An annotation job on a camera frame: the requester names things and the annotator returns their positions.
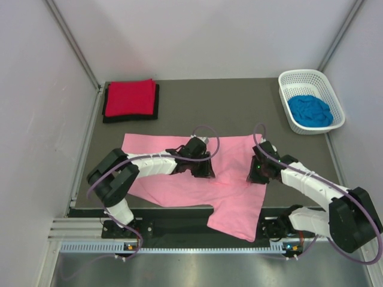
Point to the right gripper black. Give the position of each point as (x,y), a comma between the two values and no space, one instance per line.
(253,176)

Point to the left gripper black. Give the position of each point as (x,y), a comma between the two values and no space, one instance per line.
(206,171)

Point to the pink t shirt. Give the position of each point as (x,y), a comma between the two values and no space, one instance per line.
(236,203)

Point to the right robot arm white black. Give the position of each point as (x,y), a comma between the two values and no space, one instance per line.
(347,216)

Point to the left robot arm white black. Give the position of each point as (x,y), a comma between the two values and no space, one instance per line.
(112,178)

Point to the blue t shirt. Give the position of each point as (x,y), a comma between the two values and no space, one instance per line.
(310,111)

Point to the folded red t shirt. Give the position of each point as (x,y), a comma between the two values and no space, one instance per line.
(135,97)

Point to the folded black t shirt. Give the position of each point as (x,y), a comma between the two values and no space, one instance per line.
(131,117)

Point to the white plastic basket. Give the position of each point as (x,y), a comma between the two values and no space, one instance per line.
(311,82)

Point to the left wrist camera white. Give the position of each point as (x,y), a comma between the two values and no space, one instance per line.
(205,140)

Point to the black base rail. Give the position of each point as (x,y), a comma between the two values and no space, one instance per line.
(187,228)

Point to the grey slotted cable duct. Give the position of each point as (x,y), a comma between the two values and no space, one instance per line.
(125,248)

